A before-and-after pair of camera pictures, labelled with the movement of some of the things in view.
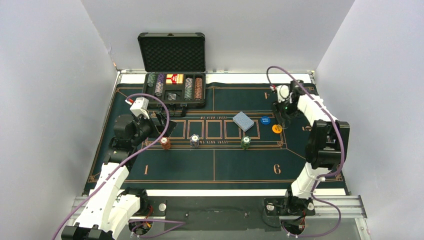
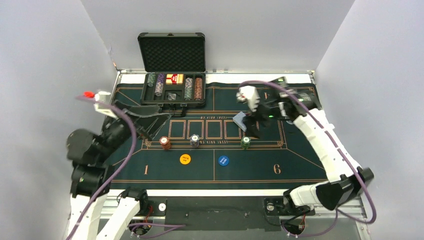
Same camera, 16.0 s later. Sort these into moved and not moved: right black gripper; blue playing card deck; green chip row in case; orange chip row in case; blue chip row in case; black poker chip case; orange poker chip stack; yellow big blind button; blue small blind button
Moved: right black gripper; blue small blind button; yellow big blind button
Not moved: black poker chip case; blue playing card deck; orange chip row in case; green chip row in case; orange poker chip stack; blue chip row in case
